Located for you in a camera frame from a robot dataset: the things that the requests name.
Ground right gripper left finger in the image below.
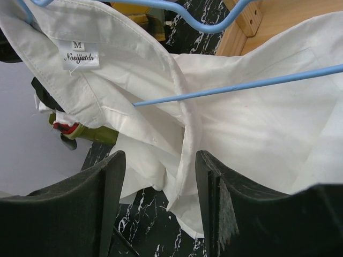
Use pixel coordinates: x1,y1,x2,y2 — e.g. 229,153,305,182
1,151,126,256

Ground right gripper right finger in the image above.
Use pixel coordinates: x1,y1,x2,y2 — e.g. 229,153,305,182
195,150,342,256

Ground white shirt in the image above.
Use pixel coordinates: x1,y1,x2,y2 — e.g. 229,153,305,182
1,1,342,238

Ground blue wire hanger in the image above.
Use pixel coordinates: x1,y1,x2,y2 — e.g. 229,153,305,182
1,1,342,114

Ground green laundry basket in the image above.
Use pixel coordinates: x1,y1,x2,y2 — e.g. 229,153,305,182
49,113,118,150

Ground white clothes in basket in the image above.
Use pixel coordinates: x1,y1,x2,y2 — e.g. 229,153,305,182
34,94,80,135

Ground black garment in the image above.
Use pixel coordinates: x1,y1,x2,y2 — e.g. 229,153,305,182
1,30,64,112

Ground wooden clothes rack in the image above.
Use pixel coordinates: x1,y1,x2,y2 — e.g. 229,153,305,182
216,0,342,56

